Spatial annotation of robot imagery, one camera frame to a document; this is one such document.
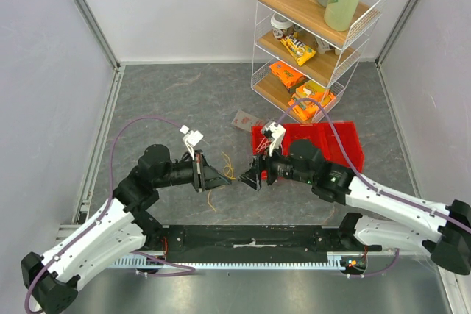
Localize yellow candy bag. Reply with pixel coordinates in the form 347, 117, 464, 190
280, 35, 316, 66

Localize orange snack pack upper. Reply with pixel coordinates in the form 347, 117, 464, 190
269, 61, 305, 89

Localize orange snack box stack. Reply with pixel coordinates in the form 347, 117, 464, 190
288, 80, 335, 121

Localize white lidded cup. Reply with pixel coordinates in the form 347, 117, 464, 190
270, 13, 294, 40

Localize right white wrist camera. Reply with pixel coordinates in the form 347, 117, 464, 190
261, 121, 286, 157

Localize grey slotted cable duct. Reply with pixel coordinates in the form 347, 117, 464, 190
108, 254, 346, 271

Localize white cable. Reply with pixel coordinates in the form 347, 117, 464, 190
255, 137, 272, 155

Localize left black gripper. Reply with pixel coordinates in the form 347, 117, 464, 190
155, 149, 232, 192

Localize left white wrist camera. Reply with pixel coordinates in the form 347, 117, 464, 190
180, 125, 204, 160

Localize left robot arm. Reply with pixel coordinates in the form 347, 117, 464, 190
21, 144, 231, 313

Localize red three-compartment bin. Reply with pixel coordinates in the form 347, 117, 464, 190
250, 121, 366, 179

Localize white wire wooden shelf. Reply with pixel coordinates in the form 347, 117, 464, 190
251, 0, 387, 111

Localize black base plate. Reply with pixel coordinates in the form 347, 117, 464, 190
160, 225, 382, 263

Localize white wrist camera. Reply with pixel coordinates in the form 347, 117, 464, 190
261, 121, 286, 157
180, 125, 204, 160

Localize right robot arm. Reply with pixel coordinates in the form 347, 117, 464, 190
239, 140, 470, 275

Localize white object on shelf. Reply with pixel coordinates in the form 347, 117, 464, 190
314, 36, 341, 56

